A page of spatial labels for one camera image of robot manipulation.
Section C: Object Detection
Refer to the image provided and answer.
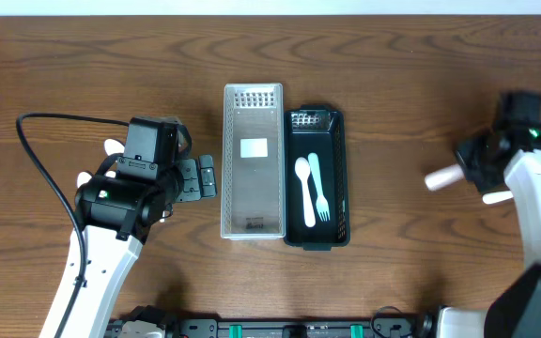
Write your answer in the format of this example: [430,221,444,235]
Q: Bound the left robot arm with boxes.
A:
[40,117,217,337]

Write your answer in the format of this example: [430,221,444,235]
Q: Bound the clear perforated plastic basket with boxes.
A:
[221,83,286,240]

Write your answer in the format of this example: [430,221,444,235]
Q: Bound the mint plastic fork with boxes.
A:
[308,152,331,222]

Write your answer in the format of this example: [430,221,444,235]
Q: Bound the black perforated plastic basket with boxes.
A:
[284,105,350,251]

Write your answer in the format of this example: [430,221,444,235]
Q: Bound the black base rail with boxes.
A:
[103,306,437,338]

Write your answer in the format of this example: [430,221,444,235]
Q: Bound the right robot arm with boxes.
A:
[418,90,541,337]

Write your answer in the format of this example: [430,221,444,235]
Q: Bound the white plastic spoon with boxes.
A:
[295,157,316,228]
[103,139,125,155]

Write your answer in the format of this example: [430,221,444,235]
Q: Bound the white plastic utensil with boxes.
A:
[76,171,116,188]

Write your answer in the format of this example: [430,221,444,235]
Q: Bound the white plastic fork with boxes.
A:
[425,164,464,192]
[482,191,513,205]

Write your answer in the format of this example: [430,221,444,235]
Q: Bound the white label sticker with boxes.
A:
[240,138,269,159]

